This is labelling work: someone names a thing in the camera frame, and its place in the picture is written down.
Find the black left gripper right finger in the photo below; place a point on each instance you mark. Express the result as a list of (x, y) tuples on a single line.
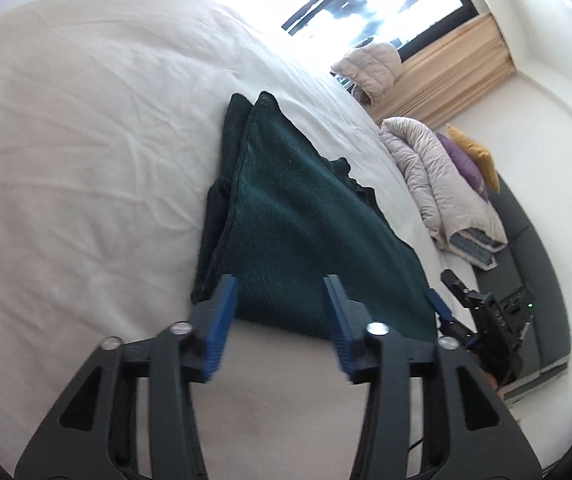
[(346, 323)]

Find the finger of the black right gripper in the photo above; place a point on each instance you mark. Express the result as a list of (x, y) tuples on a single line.
[(457, 288), (438, 304)]

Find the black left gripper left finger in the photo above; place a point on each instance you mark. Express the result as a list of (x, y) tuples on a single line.
[(211, 322)]

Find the dark green knit garment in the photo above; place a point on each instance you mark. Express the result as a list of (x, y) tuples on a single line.
[(280, 218)]

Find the person's right hand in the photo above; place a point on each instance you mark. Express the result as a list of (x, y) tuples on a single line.
[(495, 385)]

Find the folded beige quilted duvet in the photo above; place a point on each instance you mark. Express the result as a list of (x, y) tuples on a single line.
[(458, 218)]

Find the purple pillow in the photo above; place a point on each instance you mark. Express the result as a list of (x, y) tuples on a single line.
[(464, 165)]

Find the mustard yellow pillow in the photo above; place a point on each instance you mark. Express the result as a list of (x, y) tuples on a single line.
[(479, 154)]

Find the beige curtain right side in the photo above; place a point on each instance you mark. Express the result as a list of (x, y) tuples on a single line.
[(449, 75)]

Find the white bed sheet mattress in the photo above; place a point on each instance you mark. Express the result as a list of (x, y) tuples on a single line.
[(111, 117)]

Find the beige puffer jacket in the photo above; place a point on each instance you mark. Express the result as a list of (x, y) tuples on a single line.
[(371, 71)]

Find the black window frame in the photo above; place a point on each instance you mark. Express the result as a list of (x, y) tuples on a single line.
[(407, 25)]

